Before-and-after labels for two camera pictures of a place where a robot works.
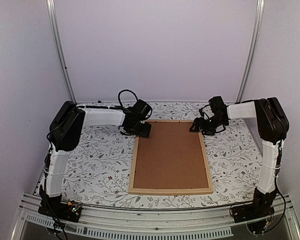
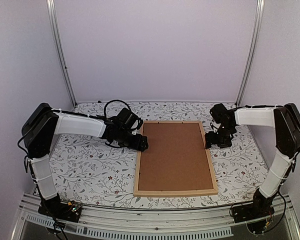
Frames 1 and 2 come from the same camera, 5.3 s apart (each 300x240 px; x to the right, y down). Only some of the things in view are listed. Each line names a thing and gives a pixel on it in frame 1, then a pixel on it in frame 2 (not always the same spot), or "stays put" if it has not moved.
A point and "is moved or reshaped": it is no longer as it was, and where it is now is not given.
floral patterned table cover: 98,170 stays put
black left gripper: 145,133 → 137,145
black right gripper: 196,123 → 210,140
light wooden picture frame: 172,191 is moved or reshaped
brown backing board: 172,157 stays put
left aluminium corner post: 60,48 stays put
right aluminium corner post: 258,21 stays put
